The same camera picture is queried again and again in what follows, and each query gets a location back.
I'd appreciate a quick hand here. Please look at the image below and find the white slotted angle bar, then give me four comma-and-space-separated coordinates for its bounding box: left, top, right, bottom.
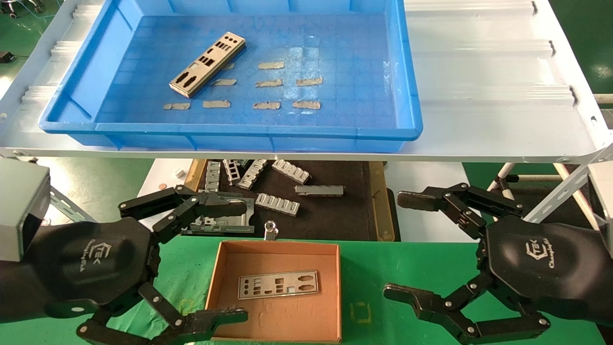
48, 186, 96, 223
524, 144, 613, 223

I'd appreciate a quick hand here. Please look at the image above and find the dark work mat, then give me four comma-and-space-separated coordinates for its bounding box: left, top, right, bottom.
192, 161, 384, 241

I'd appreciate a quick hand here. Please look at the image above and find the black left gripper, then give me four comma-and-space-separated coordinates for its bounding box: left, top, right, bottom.
22, 184, 249, 345

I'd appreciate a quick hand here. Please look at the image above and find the black chair base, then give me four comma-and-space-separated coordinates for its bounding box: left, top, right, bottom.
0, 0, 46, 19

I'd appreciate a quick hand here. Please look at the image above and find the green table cloth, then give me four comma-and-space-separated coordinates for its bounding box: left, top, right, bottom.
0, 238, 606, 345

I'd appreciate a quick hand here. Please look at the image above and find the beige tube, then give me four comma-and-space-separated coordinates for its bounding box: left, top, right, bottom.
518, 174, 575, 183

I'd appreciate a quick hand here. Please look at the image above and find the brown cardboard box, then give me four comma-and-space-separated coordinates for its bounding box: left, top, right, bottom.
205, 240, 342, 344

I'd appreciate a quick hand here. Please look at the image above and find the grey metal bar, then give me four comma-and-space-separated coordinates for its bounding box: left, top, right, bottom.
295, 185, 345, 197

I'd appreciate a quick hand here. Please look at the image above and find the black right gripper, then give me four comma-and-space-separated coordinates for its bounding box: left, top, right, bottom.
383, 182, 613, 345

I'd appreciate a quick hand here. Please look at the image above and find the large grey metal bracket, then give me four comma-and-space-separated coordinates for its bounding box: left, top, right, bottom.
182, 192, 256, 235

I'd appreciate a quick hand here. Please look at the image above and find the long white tube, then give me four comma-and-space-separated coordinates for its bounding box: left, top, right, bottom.
555, 163, 602, 231

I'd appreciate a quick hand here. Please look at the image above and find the blue plastic tray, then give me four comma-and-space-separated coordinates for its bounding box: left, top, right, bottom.
38, 0, 424, 153

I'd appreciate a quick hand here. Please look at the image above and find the grey slotted metal part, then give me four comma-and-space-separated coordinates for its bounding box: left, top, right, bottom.
223, 160, 241, 186
272, 160, 312, 184
204, 161, 222, 193
255, 193, 301, 217
237, 160, 269, 190

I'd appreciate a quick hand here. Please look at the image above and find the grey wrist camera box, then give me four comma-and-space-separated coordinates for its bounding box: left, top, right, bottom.
0, 158, 51, 262

